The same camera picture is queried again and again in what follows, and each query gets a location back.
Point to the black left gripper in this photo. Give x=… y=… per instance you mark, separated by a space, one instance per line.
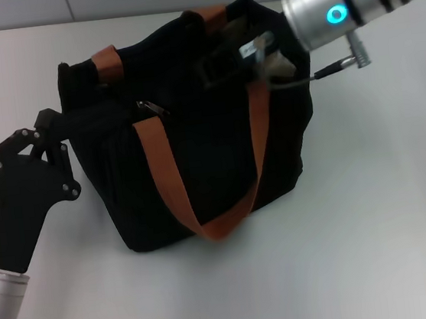
x=19 y=212

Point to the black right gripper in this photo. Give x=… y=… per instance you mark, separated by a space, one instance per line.
x=221 y=66

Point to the silver zipper pull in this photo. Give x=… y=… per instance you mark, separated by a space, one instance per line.
x=153 y=107

